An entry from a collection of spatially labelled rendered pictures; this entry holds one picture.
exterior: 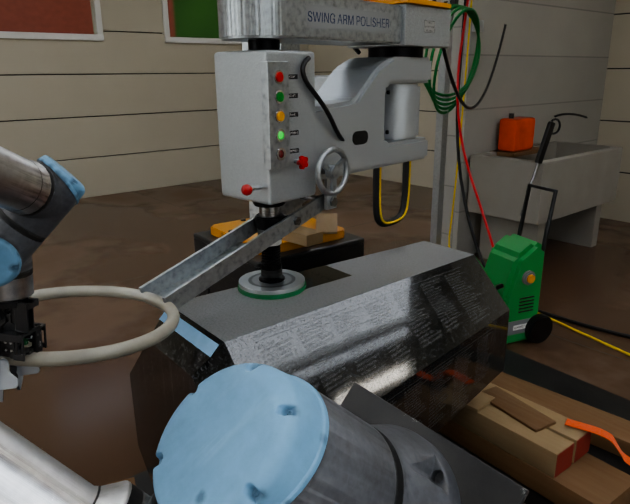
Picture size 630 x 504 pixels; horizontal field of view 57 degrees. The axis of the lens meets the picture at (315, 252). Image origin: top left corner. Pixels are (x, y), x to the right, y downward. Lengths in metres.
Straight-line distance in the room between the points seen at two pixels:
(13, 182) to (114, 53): 7.04
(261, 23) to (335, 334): 0.87
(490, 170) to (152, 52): 4.98
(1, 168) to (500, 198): 4.06
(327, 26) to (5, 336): 1.17
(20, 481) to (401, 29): 1.81
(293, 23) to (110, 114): 6.34
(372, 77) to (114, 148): 6.20
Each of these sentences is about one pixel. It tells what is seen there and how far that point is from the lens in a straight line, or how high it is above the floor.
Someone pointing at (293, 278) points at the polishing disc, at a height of 0.85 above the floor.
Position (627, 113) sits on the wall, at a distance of 6.59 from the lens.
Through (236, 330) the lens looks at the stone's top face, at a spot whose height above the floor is 0.82.
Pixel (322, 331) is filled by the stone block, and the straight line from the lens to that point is 1.67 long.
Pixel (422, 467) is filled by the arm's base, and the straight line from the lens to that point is 0.65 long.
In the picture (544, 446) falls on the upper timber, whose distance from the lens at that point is 2.31.
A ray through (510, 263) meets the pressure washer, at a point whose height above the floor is 0.48.
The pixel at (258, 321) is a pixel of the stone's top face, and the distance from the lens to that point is 1.63.
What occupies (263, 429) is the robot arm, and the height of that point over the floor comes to 1.21.
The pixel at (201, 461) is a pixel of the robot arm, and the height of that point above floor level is 1.18.
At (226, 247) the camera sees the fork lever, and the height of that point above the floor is 0.98.
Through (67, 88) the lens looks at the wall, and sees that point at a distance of 7.73.
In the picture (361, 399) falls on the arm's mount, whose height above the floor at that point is 1.08.
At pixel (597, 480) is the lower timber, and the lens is 2.39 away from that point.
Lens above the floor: 1.48
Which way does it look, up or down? 17 degrees down
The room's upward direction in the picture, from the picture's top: 1 degrees counter-clockwise
